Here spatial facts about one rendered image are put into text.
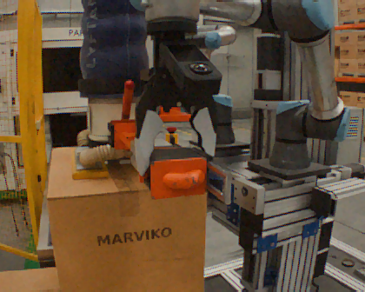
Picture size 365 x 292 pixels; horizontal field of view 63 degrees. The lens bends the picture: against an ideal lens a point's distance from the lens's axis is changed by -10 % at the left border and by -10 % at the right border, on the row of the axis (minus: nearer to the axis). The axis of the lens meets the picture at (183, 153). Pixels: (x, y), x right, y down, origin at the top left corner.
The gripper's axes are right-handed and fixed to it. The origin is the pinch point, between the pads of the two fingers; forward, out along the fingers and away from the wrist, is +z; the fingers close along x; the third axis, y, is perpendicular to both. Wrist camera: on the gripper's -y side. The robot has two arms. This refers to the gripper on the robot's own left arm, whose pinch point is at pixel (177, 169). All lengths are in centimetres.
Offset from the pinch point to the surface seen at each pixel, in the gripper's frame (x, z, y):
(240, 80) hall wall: -588, -7, 1038
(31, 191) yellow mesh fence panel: 45, 57, 171
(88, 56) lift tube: 9, -19, 54
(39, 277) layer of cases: 35, 67, 82
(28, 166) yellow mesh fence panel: 45, 40, 171
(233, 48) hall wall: -558, -124, 1036
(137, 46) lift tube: -5, -22, 52
